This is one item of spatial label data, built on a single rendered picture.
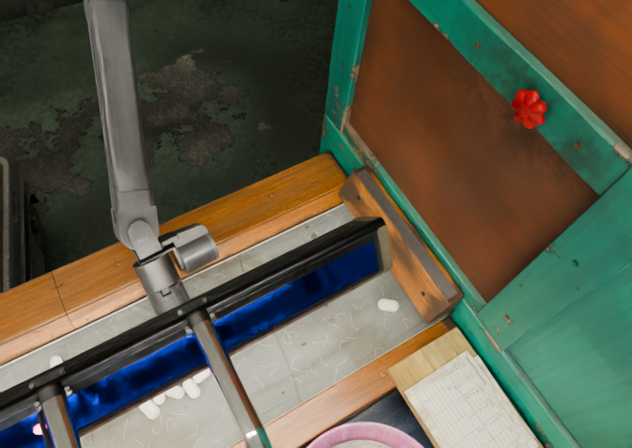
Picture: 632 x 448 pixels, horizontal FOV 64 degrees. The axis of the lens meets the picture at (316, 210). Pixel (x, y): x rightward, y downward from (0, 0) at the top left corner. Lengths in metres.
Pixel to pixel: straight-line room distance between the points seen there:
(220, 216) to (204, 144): 1.09
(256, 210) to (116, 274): 0.28
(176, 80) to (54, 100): 0.50
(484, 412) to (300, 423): 0.30
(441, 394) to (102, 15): 0.78
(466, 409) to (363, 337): 0.21
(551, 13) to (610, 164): 0.16
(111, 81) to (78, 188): 1.28
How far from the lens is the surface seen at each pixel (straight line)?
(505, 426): 0.93
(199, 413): 0.91
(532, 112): 0.57
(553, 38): 0.57
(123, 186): 0.79
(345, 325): 0.94
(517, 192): 0.69
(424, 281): 0.88
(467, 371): 0.92
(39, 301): 1.01
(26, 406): 0.58
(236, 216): 0.99
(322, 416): 0.87
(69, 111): 2.31
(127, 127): 0.80
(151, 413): 0.90
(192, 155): 2.04
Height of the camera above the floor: 1.63
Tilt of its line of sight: 60 degrees down
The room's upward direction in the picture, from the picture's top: 8 degrees clockwise
